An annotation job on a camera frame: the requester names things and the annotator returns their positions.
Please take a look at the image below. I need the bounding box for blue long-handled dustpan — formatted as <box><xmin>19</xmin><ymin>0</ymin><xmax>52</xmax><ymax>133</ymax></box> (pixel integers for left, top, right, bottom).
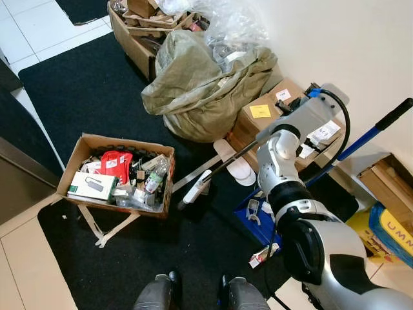
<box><xmin>234</xmin><ymin>98</ymin><xmax>413</xmax><ymax>254</ymax></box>

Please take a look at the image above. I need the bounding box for flat torn cardboard box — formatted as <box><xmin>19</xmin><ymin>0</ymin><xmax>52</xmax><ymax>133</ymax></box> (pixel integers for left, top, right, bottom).
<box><xmin>357</xmin><ymin>154</ymin><xmax>413</xmax><ymax>227</ymax></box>

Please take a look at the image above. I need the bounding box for yellow container with blue label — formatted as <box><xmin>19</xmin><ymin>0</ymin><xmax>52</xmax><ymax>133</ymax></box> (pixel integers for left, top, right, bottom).
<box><xmin>345</xmin><ymin>201</ymin><xmax>413</xmax><ymax>269</ymax></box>

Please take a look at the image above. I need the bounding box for white shipping label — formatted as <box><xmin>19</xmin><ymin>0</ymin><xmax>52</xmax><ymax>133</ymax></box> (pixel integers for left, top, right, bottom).
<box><xmin>298</xmin><ymin>119</ymin><xmax>341</xmax><ymax>159</ymax></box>

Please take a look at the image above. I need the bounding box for yellow sticky note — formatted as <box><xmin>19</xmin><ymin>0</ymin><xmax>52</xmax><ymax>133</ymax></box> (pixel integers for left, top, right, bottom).
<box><xmin>249</xmin><ymin>103</ymin><xmax>272</xmax><ymax>119</ymax></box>

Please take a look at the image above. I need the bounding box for sealed cardboard box with labels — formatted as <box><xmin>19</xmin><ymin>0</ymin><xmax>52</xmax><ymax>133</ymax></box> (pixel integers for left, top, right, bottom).
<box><xmin>226</xmin><ymin>77</ymin><xmax>346</xmax><ymax>172</ymax></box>

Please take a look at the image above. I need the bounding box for white crumpled trash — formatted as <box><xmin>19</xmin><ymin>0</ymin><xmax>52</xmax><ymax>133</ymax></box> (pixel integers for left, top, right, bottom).
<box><xmin>245</xmin><ymin>199</ymin><xmax>262</xmax><ymax>225</ymax></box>

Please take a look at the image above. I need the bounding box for white slipper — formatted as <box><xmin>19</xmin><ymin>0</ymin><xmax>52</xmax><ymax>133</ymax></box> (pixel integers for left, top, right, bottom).
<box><xmin>213</xmin><ymin>138</ymin><xmax>257</xmax><ymax>188</ymax></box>

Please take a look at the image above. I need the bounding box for red and white wrapper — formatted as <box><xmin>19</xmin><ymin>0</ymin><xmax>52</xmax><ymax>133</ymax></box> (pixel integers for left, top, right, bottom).
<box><xmin>248</xmin><ymin>244</ymin><xmax>279</xmax><ymax>269</ymax></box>

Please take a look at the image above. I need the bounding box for robot right leg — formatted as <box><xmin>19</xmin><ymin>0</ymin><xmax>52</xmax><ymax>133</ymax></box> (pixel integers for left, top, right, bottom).
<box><xmin>218</xmin><ymin>276</ymin><xmax>272</xmax><ymax>310</ymax></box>

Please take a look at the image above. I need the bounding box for long silver mat seam strip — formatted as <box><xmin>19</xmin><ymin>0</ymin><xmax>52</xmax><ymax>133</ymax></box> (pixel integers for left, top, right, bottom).
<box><xmin>96</xmin><ymin>154</ymin><xmax>225</xmax><ymax>249</ymax></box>

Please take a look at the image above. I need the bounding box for green woven sack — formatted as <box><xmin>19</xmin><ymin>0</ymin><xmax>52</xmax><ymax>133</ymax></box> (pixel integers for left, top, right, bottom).
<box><xmin>141</xmin><ymin>29</ymin><xmax>279</xmax><ymax>143</ymax></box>

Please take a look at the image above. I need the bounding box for clear plastic bag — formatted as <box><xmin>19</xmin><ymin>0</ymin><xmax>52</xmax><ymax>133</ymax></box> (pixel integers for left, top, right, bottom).
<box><xmin>155</xmin><ymin>0</ymin><xmax>268</xmax><ymax>65</ymax></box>

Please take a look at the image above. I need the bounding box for clear plastic bottle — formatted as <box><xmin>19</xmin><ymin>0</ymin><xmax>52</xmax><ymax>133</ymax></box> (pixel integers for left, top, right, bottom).
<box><xmin>143</xmin><ymin>158</ymin><xmax>170</xmax><ymax>194</ymax></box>

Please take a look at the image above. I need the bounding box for red packet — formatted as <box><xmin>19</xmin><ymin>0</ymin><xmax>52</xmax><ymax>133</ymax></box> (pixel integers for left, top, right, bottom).
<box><xmin>100</xmin><ymin>150</ymin><xmax>133</xmax><ymax>185</ymax></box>

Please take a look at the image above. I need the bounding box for cardboard box with brown scraps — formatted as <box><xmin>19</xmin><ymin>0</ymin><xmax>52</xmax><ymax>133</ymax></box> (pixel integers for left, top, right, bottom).
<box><xmin>106</xmin><ymin>0</ymin><xmax>210</xmax><ymax>81</ymax></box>

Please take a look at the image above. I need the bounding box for white product box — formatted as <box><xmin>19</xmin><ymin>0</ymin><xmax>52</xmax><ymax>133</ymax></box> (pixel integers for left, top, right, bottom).
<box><xmin>66</xmin><ymin>171</ymin><xmax>118</xmax><ymax>206</ymax></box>

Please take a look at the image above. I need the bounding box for short silver mat seam strip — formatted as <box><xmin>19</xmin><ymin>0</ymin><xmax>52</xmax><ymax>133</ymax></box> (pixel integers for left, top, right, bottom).
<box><xmin>76</xmin><ymin>203</ymin><xmax>107</xmax><ymax>249</ymax></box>

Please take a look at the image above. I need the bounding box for open cardboard box with goods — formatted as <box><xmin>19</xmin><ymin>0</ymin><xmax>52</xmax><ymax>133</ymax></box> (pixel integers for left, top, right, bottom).
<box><xmin>55</xmin><ymin>132</ymin><xmax>176</xmax><ymax>220</ymax></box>

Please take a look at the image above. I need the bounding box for dark door panel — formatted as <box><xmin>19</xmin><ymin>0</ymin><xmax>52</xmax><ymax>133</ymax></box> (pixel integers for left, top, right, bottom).
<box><xmin>0</xmin><ymin>58</ymin><xmax>63</xmax><ymax>223</ymax></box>

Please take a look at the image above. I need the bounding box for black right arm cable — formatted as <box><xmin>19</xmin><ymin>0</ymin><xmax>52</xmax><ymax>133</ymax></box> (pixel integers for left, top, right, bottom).
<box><xmin>319</xmin><ymin>88</ymin><xmax>352</xmax><ymax>167</ymax></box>

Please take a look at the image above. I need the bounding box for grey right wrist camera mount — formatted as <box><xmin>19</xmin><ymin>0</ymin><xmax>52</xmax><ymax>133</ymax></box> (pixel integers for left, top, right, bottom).
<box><xmin>257</xmin><ymin>83</ymin><xmax>350</xmax><ymax>144</ymax></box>

